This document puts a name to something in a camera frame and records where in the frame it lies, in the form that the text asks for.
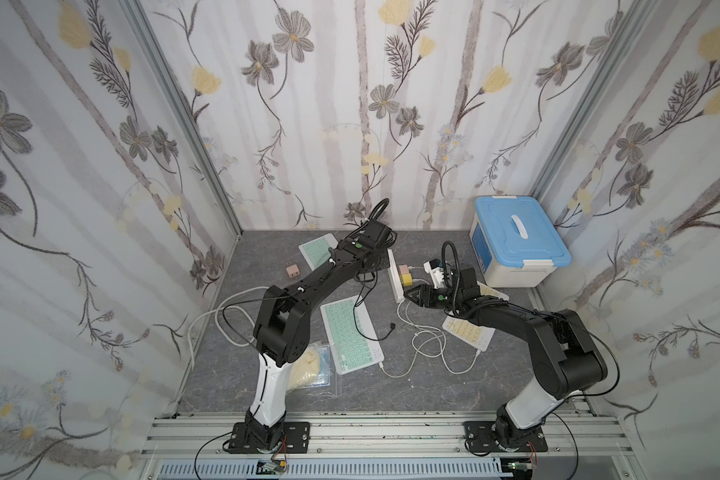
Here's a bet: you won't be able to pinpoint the bagged blue masks and gloves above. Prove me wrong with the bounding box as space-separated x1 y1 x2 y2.
287 342 341 398

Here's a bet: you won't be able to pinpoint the white power strip cord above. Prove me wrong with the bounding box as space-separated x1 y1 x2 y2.
173 285 277 409

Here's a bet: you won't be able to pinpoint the black charging cable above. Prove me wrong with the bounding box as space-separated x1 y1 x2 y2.
351 269 397 343

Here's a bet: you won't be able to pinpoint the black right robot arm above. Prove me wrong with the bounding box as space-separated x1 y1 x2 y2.
404 268 608 451

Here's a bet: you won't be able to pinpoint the yellow wireless keyboard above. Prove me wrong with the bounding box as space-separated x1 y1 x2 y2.
442 282 510 352

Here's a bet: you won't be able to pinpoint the blue lid storage box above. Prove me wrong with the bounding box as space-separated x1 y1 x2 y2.
470 196 572 288

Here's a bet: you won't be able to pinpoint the green wireless keyboard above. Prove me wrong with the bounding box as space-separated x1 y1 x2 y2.
320 297 384 375
298 233 338 270

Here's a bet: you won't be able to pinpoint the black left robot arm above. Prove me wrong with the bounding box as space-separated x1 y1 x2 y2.
244 219 396 451

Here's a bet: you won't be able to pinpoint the white charging cable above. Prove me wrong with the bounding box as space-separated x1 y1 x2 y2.
379 263 482 380

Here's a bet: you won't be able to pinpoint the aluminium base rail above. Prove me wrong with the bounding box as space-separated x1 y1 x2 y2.
139 408 647 479

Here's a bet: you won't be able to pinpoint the white power strip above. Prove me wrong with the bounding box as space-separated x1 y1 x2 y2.
387 248 404 304

